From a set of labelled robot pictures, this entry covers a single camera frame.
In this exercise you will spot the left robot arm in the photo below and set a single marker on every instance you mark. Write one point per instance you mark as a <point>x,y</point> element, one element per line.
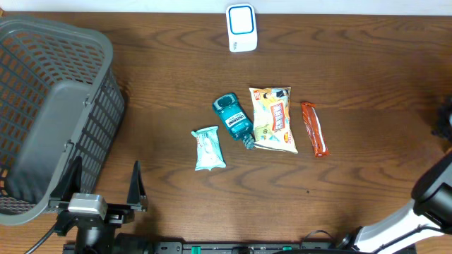
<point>99,244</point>

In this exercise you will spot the teal mouthwash bottle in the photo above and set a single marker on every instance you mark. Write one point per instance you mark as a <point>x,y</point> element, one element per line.
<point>234,118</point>

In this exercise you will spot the red chocolate bar wrapper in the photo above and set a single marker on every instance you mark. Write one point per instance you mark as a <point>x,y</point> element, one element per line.
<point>314,130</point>

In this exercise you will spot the light blue wet wipes pack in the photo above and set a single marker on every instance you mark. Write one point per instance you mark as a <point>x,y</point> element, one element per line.
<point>209,154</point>

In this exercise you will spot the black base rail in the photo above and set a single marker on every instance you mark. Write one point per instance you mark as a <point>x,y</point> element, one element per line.
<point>229,248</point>

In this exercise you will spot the grey plastic shopping basket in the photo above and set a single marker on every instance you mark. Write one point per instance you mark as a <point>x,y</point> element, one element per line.
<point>59,101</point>

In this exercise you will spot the white barcode scanner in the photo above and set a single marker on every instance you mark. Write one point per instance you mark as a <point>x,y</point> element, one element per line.
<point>241,28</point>

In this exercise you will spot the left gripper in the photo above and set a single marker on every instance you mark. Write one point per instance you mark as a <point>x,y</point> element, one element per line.
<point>112,218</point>

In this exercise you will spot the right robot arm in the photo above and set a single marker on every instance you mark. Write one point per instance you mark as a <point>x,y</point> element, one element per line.
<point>428,214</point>

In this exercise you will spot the yellow snack bag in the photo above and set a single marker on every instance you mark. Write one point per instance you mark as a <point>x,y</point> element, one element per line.
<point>272,119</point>

